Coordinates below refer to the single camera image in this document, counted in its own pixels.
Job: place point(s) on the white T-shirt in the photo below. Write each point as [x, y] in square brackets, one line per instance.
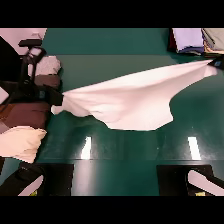
[133, 100]

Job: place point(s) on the grey garment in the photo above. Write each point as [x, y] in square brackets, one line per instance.
[215, 38]

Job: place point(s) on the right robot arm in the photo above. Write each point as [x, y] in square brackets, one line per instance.
[205, 180]

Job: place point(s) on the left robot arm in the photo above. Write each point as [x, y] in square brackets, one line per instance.
[20, 94]

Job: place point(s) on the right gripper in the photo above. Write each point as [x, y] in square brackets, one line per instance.
[219, 62]

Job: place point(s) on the brown garment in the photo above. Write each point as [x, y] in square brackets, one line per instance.
[26, 115]

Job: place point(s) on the cream garment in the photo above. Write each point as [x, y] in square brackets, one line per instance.
[20, 143]

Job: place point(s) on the lavender garment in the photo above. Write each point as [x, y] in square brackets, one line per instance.
[188, 38]

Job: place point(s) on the pale pink garment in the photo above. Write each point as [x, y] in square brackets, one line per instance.
[48, 65]

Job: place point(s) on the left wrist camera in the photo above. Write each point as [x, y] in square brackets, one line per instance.
[30, 43]

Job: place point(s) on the dark red garment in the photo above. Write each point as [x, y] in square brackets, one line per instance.
[171, 41]

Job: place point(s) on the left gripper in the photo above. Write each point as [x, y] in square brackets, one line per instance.
[51, 95]

